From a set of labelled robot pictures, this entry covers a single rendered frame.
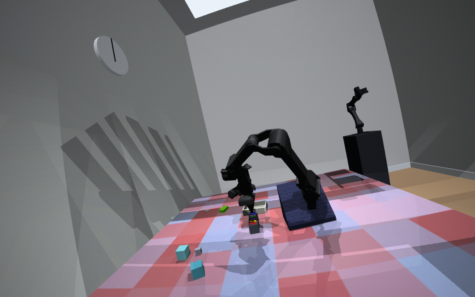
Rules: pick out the teal cube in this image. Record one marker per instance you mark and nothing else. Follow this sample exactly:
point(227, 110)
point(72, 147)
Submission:
point(197, 270)
point(183, 252)

